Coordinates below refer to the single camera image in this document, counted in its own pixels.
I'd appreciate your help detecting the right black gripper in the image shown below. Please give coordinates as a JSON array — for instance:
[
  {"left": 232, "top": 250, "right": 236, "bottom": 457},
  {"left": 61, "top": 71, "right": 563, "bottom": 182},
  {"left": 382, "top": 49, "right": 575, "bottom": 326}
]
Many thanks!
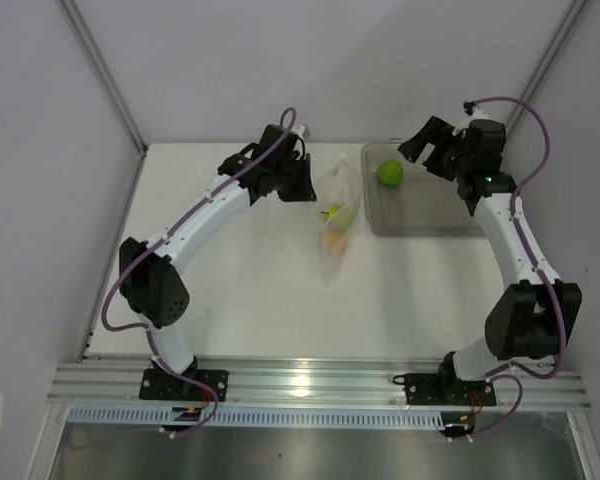
[{"left": 395, "top": 117, "right": 471, "bottom": 183}]

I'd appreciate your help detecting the round green lime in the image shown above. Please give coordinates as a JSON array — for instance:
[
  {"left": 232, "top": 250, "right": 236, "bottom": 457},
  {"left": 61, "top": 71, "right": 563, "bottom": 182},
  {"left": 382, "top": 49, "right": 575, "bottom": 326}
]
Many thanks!
[{"left": 377, "top": 159, "right": 404, "bottom": 188}]

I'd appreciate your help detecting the clear zip top bag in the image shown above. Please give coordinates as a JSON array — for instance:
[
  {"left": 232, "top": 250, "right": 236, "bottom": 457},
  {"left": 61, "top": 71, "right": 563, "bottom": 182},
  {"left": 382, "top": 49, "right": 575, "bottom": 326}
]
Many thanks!
[{"left": 314, "top": 153, "right": 363, "bottom": 286}]

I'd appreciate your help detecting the green pear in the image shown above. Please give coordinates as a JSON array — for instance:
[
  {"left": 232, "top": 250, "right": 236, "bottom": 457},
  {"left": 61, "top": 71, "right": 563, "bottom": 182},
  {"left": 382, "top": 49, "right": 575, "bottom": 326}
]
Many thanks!
[{"left": 321, "top": 205, "right": 356, "bottom": 232}]

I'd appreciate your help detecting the orange fruit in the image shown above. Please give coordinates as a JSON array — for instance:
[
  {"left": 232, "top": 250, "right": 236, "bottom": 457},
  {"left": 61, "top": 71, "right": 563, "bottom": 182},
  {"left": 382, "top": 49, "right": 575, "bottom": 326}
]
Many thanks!
[{"left": 326, "top": 231, "right": 348, "bottom": 254}]

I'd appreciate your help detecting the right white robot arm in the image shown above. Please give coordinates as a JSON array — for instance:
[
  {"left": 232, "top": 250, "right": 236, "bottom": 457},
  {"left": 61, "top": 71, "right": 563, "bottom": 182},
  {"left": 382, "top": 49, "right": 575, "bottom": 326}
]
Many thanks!
[{"left": 398, "top": 115, "right": 582, "bottom": 404}]

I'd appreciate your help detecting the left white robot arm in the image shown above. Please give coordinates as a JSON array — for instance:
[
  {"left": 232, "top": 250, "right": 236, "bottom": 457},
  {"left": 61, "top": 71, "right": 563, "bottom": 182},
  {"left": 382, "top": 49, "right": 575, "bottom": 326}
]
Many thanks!
[{"left": 112, "top": 124, "right": 317, "bottom": 400}]

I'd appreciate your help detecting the clear plastic food container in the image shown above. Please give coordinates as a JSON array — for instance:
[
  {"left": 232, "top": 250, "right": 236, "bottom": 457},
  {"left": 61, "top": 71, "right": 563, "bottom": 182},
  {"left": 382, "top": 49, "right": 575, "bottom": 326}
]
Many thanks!
[{"left": 361, "top": 143, "right": 484, "bottom": 238}]

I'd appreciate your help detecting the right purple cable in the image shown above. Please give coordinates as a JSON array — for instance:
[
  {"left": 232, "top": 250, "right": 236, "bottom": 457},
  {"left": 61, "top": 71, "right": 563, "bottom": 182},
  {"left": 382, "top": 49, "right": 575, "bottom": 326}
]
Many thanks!
[{"left": 462, "top": 96, "right": 567, "bottom": 444}]

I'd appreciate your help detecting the purple cable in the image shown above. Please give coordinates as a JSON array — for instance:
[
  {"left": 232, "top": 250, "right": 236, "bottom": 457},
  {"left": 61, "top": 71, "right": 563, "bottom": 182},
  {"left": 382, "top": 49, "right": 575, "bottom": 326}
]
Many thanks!
[
  {"left": 462, "top": 96, "right": 567, "bottom": 444},
  {"left": 102, "top": 106, "right": 299, "bottom": 441}
]

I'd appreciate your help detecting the right aluminium frame post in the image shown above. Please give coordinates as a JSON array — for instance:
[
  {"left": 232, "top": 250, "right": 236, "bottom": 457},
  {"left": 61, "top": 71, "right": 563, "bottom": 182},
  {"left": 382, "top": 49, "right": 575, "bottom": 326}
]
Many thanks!
[{"left": 493, "top": 0, "right": 592, "bottom": 151}]

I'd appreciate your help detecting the aluminium frame post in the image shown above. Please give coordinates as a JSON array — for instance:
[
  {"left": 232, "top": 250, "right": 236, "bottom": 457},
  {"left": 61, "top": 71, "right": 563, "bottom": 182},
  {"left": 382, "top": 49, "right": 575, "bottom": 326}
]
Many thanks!
[
  {"left": 57, "top": 0, "right": 149, "bottom": 154},
  {"left": 493, "top": 0, "right": 592, "bottom": 151}
]

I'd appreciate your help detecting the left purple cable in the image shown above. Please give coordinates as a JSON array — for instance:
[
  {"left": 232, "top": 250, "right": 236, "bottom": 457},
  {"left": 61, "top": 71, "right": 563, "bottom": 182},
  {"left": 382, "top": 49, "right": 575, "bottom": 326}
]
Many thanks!
[{"left": 102, "top": 106, "right": 299, "bottom": 441}]

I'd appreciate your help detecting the aluminium mounting rail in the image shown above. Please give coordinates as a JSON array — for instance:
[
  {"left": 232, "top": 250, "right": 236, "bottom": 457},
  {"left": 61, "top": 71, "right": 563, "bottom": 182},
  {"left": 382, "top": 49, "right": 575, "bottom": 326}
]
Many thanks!
[{"left": 47, "top": 355, "right": 592, "bottom": 412}]

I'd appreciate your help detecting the left aluminium frame post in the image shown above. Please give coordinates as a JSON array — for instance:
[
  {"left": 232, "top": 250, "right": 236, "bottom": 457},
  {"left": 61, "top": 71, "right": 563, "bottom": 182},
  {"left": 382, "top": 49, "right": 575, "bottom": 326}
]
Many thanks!
[{"left": 57, "top": 0, "right": 149, "bottom": 154}]

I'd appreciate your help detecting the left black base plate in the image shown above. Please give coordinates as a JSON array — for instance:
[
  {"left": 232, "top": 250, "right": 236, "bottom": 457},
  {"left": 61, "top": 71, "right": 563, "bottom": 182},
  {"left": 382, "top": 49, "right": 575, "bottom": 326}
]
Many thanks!
[{"left": 139, "top": 367, "right": 229, "bottom": 402}]

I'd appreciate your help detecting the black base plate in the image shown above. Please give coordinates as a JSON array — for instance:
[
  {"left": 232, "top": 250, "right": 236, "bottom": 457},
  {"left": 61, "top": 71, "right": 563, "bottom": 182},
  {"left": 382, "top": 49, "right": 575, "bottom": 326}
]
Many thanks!
[
  {"left": 392, "top": 373, "right": 497, "bottom": 407},
  {"left": 139, "top": 367, "right": 229, "bottom": 402}
]

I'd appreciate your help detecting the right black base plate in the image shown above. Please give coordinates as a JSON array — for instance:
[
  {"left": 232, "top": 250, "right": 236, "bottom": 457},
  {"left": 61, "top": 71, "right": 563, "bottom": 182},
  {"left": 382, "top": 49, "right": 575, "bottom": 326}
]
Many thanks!
[{"left": 392, "top": 373, "right": 497, "bottom": 407}]

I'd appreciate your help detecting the slotted white cable duct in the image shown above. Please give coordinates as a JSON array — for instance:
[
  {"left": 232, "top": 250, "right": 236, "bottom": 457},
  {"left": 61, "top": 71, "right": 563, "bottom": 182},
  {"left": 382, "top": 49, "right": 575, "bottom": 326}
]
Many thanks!
[{"left": 67, "top": 404, "right": 445, "bottom": 431}]

